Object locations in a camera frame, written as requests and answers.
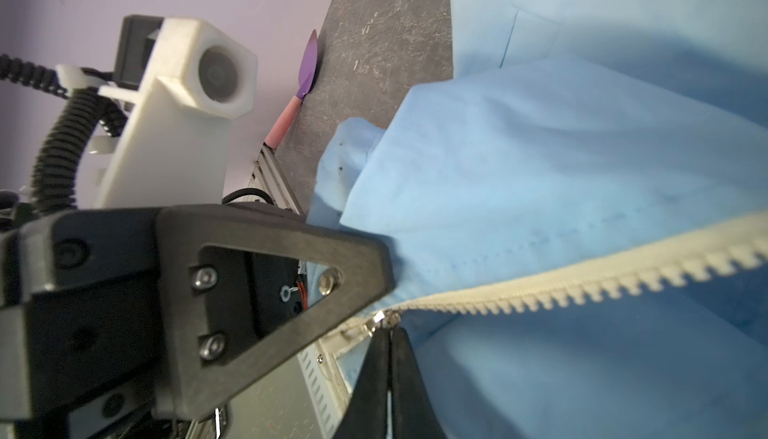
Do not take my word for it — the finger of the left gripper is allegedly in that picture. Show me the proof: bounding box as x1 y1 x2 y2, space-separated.
155 205 394 420

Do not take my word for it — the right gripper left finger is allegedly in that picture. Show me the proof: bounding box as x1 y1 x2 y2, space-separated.
334 328 391 439

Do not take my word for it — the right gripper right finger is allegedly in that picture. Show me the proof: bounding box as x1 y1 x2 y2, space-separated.
390 327 447 439

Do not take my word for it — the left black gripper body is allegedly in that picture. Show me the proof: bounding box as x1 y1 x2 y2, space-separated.
1 207 180 438

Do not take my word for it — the light blue jacket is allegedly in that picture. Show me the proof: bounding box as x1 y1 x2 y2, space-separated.
309 0 767 438

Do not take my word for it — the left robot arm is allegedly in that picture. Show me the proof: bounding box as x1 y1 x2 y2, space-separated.
1 56 394 438

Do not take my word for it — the white slotted vent strip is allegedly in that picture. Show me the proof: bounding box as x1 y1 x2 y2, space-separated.
297 341 350 438

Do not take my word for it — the purple pink brush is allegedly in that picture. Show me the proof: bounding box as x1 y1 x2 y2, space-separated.
264 30 319 150

